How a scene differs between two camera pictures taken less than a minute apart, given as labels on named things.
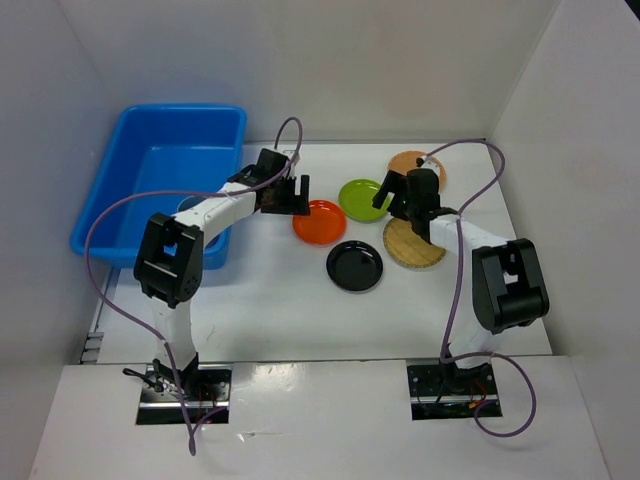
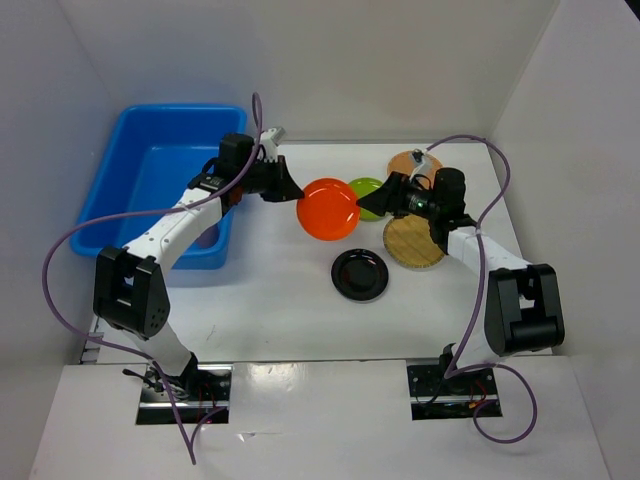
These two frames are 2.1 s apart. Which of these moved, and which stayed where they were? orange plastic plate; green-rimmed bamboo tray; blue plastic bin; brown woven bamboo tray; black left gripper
Moved: black left gripper; orange plastic plate
Stayed: blue plastic bin; brown woven bamboo tray; green-rimmed bamboo tray
